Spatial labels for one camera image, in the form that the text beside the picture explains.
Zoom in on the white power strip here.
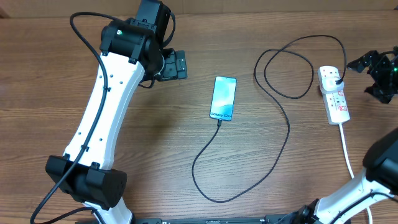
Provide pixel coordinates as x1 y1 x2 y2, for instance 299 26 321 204
317 66 350 125

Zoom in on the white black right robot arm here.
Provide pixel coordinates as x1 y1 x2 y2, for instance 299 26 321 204
278 50 397 223

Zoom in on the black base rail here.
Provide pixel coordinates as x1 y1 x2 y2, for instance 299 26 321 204
133 214 298 224

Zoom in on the white charger plug adapter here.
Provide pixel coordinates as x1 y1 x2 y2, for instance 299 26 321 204
320 77 344 94

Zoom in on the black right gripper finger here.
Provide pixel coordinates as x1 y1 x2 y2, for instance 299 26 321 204
364 85 397 104
346 50 379 73

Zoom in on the black charger cable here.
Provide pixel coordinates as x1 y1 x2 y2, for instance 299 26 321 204
191 34 348 203

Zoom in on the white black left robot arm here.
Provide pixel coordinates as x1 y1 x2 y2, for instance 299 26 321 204
45 1 187 223

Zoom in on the blue Galaxy smartphone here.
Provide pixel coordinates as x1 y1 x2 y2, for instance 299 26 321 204
210 76 237 121

